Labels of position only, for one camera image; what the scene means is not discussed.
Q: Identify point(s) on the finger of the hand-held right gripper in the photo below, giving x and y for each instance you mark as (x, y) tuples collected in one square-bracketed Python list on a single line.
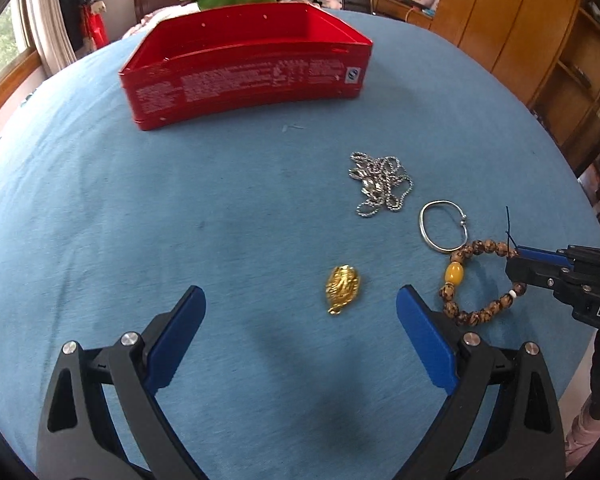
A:
[(542, 255), (535, 275)]

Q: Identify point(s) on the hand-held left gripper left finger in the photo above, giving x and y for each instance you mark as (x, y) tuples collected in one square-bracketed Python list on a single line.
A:
[(175, 340)]

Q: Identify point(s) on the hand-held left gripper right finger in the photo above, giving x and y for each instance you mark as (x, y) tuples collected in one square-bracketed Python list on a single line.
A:
[(425, 340)]

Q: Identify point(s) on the gold pendant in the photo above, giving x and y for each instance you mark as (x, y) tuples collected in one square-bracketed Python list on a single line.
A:
[(344, 287)]

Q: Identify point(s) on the red rectangular box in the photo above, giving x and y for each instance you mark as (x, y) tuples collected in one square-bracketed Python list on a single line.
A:
[(240, 85)]

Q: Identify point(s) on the silver bangle with clasp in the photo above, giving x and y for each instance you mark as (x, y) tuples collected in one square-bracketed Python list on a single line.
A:
[(422, 222)]

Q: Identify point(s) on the blue cloth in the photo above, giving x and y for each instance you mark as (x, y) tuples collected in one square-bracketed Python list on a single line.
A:
[(180, 200)]

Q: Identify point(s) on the pink clothing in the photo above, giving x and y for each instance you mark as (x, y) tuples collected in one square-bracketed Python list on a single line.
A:
[(580, 440)]

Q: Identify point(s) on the wooden open shelf unit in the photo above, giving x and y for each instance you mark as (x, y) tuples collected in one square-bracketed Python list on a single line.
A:
[(580, 85)]

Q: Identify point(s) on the wooden wardrobe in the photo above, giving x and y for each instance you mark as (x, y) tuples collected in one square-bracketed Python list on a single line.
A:
[(500, 20)]

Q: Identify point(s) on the wooden desk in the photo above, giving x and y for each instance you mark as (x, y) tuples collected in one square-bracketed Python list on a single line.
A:
[(400, 12)]

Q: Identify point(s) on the red hanging bag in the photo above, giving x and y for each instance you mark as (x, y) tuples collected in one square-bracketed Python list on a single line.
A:
[(97, 30)]

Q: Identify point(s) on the floral bedding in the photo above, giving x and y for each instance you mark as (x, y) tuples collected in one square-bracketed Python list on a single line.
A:
[(150, 20)]

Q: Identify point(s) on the large wooden framed window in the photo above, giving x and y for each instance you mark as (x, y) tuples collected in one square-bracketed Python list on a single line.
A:
[(5, 60)]

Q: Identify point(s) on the pink plush toy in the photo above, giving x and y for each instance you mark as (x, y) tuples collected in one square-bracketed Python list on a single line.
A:
[(332, 1)]

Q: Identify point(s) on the beige curtain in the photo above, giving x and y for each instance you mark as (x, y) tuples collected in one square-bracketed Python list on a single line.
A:
[(50, 25)]

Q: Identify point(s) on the black hanging garment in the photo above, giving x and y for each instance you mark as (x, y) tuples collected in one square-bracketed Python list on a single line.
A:
[(72, 15)]

